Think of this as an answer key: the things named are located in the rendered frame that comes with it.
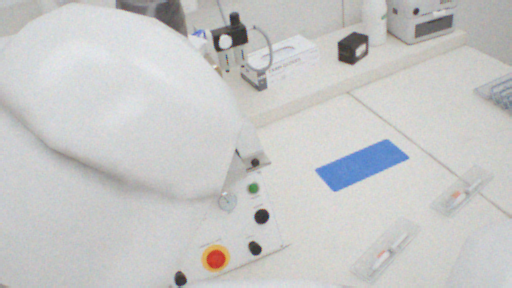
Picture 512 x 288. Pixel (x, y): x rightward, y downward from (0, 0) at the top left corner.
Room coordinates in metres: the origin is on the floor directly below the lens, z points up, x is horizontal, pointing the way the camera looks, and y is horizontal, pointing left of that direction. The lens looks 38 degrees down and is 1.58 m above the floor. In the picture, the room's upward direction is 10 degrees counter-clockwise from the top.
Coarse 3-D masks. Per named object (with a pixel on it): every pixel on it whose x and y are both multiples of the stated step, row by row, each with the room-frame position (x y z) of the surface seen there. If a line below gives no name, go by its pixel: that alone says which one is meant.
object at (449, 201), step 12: (480, 168) 0.79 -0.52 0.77; (456, 180) 0.76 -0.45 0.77; (468, 180) 0.76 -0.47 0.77; (480, 180) 0.75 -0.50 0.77; (444, 192) 0.73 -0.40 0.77; (456, 192) 0.73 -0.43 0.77; (468, 192) 0.72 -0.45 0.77; (432, 204) 0.70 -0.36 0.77; (444, 204) 0.70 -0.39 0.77; (456, 204) 0.69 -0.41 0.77
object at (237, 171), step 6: (234, 156) 0.74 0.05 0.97; (234, 162) 0.73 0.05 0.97; (240, 162) 0.72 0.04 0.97; (234, 168) 0.71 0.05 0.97; (240, 168) 0.71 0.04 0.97; (228, 174) 0.70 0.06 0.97; (234, 174) 0.70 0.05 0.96; (240, 174) 0.71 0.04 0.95; (246, 174) 0.71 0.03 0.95; (228, 180) 0.70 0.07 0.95; (234, 180) 0.70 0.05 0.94; (222, 186) 0.70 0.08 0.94
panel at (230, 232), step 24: (240, 192) 0.72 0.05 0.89; (264, 192) 0.72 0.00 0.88; (216, 216) 0.69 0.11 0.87; (240, 216) 0.69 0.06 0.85; (192, 240) 0.66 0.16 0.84; (216, 240) 0.66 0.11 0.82; (240, 240) 0.67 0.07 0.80; (264, 240) 0.67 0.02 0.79; (192, 264) 0.63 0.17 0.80; (240, 264) 0.64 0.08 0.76
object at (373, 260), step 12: (396, 228) 0.66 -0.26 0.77; (408, 228) 0.65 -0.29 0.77; (384, 240) 0.63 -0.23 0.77; (396, 240) 0.62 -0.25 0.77; (408, 240) 0.62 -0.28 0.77; (372, 252) 0.61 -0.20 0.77; (384, 252) 0.60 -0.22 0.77; (396, 252) 0.59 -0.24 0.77; (360, 264) 0.58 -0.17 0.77; (372, 264) 0.58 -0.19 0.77; (384, 264) 0.57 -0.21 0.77; (372, 276) 0.55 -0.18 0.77
